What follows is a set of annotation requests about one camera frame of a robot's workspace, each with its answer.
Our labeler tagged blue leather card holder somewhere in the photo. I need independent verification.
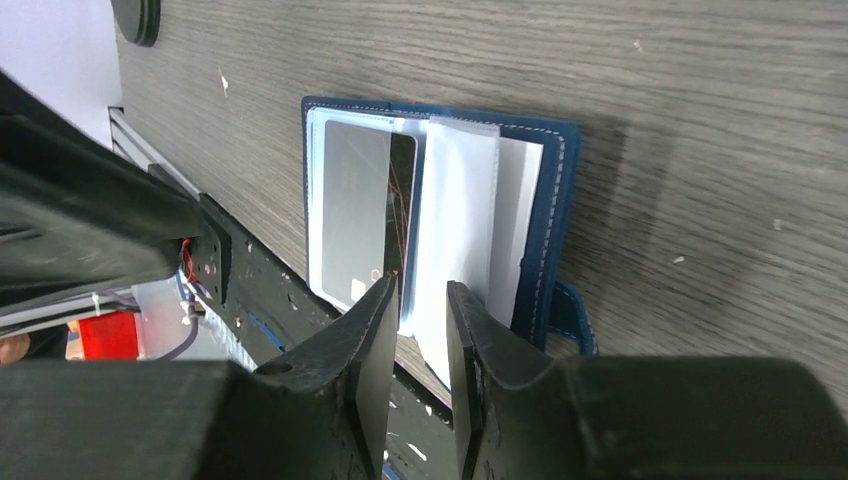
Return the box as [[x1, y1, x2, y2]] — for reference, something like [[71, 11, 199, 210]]
[[301, 96, 598, 384]]

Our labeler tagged red microphone with stand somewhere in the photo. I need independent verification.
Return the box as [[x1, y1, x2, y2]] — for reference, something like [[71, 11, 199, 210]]
[[111, 0, 161, 47]]

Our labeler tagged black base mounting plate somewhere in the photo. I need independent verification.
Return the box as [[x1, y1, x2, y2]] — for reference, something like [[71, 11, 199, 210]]
[[188, 193, 458, 479]]

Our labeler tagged slotted aluminium rail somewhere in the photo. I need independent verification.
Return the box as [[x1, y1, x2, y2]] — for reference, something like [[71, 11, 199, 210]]
[[108, 107, 201, 199]]

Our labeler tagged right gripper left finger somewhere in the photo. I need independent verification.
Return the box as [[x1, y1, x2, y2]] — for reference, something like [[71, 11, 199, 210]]
[[254, 275, 399, 479]]

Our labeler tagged grey credit card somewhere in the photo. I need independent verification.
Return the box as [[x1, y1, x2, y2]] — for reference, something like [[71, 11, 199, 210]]
[[319, 120, 419, 310]]

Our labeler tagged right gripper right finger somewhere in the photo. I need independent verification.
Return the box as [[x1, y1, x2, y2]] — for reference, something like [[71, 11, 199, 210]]
[[446, 281, 570, 479]]

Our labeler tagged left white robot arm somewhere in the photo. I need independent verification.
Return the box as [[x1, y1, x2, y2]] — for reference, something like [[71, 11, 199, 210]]
[[1, 75, 211, 315]]

